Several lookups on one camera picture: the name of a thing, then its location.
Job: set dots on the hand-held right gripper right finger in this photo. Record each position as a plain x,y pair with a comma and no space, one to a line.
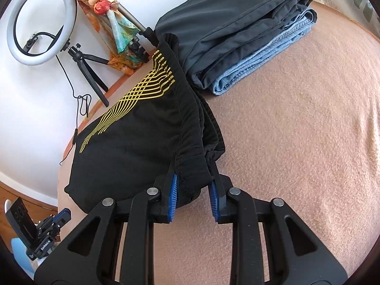
213,202

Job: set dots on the grey tripod pole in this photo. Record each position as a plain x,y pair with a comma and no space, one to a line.
130,14

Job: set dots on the black pants with yellow print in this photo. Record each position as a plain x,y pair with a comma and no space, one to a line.
133,142

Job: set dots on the colourful patterned scarf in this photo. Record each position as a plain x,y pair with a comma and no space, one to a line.
118,35

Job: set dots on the black smartphone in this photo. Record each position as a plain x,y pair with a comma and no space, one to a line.
20,222

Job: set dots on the dark grey folded pants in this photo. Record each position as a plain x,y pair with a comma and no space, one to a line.
231,20

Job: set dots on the small black tripod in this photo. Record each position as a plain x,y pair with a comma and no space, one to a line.
98,86

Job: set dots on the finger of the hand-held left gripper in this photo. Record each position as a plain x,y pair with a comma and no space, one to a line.
63,215

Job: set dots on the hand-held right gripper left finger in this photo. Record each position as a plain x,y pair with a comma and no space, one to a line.
173,197

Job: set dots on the peach blanket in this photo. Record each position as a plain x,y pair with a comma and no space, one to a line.
297,142

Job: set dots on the light blue object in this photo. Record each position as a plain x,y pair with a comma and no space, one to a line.
17,251

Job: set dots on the wooden bed frame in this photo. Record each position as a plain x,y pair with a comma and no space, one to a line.
118,81

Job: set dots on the light blue folded jeans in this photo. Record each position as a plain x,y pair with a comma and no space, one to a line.
252,62

